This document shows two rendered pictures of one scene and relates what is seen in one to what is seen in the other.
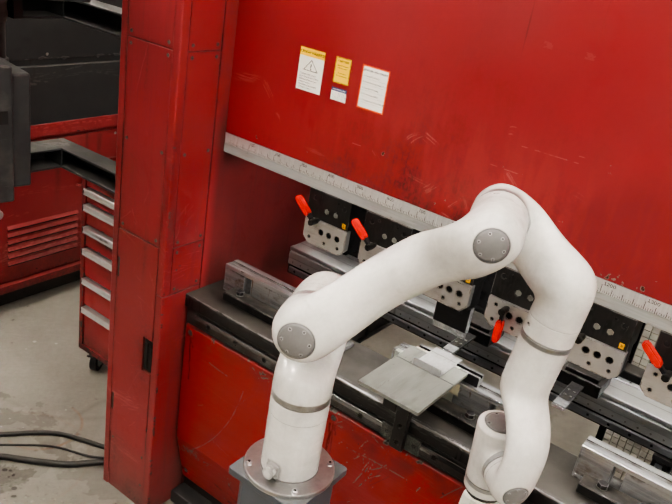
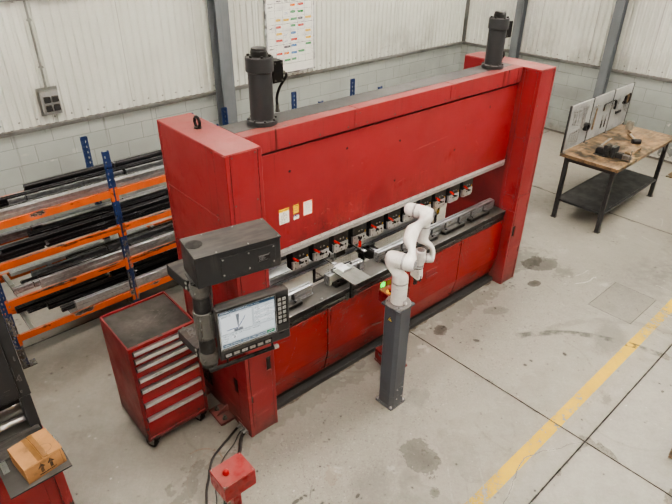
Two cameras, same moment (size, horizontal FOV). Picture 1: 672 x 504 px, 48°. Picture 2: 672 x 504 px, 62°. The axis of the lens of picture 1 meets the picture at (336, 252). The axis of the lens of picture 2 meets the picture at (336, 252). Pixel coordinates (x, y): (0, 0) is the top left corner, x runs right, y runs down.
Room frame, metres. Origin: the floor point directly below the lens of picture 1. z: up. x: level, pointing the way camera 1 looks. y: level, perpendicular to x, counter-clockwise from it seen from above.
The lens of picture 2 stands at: (0.78, 3.41, 3.46)
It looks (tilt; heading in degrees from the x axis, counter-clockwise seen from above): 31 degrees down; 286
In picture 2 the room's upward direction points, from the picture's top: 1 degrees clockwise
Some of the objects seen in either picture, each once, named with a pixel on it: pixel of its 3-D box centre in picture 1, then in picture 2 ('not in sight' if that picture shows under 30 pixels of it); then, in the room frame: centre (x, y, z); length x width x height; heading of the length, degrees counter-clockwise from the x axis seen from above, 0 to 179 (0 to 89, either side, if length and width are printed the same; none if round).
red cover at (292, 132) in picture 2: not in sight; (405, 102); (1.45, -0.88, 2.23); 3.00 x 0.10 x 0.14; 57
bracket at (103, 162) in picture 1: (68, 169); (215, 330); (2.29, 0.90, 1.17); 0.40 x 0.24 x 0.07; 57
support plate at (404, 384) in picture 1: (414, 378); (351, 274); (1.69, -0.26, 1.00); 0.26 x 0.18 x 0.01; 147
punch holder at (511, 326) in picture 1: (523, 300); (356, 232); (1.71, -0.48, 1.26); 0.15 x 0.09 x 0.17; 57
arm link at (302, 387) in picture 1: (315, 335); (396, 266); (1.29, 0.01, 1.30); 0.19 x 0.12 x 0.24; 167
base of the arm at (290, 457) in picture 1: (295, 431); (399, 292); (1.25, 0.02, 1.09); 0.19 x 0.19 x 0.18
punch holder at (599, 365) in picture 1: (600, 333); (373, 224); (1.60, -0.65, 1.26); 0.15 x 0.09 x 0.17; 57
